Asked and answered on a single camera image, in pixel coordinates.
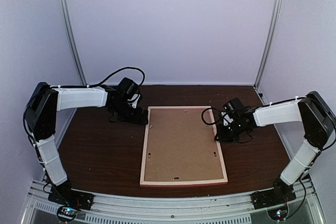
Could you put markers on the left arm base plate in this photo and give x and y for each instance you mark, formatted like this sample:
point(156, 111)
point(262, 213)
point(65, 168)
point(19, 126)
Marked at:
point(74, 199)

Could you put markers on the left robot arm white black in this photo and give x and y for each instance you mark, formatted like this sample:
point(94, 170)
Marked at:
point(40, 114)

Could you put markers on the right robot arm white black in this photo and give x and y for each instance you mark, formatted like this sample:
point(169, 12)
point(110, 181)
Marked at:
point(311, 110)

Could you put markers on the left aluminium corner post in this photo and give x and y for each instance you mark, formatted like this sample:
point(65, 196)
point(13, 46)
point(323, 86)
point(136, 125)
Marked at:
point(72, 42)

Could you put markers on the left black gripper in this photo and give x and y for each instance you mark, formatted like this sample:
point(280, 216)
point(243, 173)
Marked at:
point(136, 119)

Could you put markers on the wooden picture frame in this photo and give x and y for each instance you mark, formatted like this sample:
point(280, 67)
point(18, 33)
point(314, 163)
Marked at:
point(183, 182)

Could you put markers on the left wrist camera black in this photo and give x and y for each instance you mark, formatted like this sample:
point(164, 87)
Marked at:
point(135, 100)

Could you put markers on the aluminium corner post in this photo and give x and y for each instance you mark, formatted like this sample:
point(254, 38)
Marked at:
point(72, 42)
point(276, 10)

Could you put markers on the aluminium front rail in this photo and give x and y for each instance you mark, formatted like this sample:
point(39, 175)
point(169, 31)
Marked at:
point(234, 208)

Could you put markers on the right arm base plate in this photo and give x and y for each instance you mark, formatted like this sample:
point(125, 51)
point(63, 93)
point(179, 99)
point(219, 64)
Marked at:
point(268, 198)

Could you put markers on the right aluminium corner post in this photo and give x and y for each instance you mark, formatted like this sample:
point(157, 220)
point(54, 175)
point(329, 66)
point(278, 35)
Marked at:
point(276, 10)

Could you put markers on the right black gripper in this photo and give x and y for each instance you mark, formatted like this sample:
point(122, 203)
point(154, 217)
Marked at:
point(222, 137)

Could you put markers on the brown backing board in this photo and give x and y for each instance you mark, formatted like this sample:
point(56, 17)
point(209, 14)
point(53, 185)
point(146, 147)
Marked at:
point(181, 142)

